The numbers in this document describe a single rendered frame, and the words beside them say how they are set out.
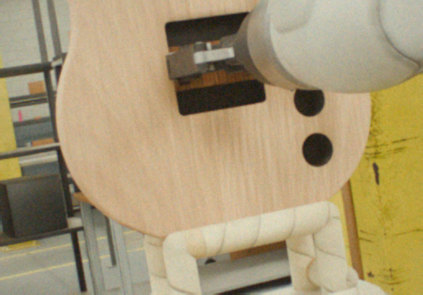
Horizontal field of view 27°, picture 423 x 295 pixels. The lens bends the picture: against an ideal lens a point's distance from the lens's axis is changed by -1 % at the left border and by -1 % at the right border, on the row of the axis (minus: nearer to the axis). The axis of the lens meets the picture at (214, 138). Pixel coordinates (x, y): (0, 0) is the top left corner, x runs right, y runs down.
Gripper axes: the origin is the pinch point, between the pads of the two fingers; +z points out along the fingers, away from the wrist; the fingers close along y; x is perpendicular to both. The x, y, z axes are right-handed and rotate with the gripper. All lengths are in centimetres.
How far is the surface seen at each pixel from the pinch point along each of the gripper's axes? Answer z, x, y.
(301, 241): 5.1, -21.6, 8.3
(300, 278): 5.6, -25.8, 7.7
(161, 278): 5.2, -22.2, -8.7
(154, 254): 5.4, -19.5, -9.0
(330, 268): -2.9, -23.6, 7.9
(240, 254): 480, -110, 158
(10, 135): 879, -3, 53
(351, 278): -3.0, -25.3, 10.1
